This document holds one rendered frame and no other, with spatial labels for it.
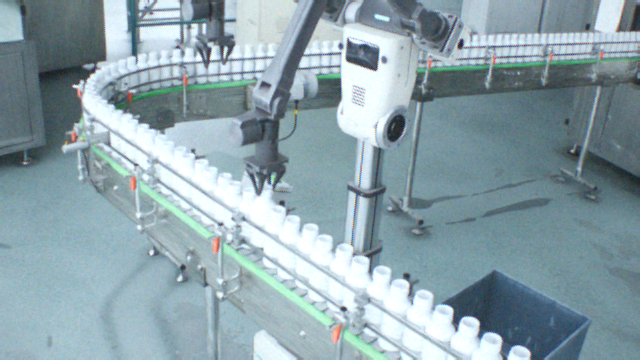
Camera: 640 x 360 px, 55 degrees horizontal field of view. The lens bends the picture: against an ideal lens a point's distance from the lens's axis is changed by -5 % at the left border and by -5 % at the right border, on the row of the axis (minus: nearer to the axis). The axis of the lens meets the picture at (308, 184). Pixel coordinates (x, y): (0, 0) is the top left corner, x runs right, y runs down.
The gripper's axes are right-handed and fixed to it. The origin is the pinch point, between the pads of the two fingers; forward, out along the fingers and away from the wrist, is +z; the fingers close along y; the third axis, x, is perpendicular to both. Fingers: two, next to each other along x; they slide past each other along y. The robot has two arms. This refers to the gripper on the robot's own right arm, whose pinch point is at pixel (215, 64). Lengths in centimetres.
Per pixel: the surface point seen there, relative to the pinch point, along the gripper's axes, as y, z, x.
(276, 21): -246, 63, -266
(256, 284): 21, 44, 49
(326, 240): 14, 24, 67
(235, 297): 21, 54, 40
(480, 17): -517, 78, -237
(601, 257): -243, 140, 50
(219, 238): 27, 32, 41
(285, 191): -2.4, 30.7, 32.5
